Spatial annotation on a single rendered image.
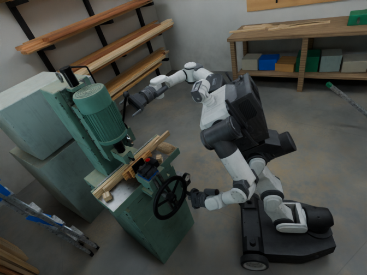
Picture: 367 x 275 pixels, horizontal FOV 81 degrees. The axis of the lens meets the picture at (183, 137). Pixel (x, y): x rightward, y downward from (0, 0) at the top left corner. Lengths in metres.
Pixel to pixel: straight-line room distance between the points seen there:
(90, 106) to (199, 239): 1.48
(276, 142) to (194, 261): 1.27
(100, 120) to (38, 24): 2.60
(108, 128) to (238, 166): 0.71
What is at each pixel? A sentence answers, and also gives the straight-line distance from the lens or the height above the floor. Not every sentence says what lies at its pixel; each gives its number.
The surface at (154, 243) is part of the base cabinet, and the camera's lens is 1.84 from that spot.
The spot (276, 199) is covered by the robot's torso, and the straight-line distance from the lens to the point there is 1.51.
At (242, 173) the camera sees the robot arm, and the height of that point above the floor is 1.17.
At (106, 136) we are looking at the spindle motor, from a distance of 1.27.
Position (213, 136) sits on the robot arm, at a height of 1.33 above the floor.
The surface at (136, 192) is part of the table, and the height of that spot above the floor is 0.88.
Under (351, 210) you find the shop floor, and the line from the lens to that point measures 2.38.
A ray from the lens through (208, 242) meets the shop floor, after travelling 2.10.
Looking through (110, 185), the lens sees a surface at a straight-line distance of 1.48.
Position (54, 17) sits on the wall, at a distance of 3.80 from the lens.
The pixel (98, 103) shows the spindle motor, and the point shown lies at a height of 1.46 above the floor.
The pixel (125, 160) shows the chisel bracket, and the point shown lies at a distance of 1.41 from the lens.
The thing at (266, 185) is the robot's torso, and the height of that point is 0.74.
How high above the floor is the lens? 1.90
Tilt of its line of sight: 38 degrees down
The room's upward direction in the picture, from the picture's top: 17 degrees counter-clockwise
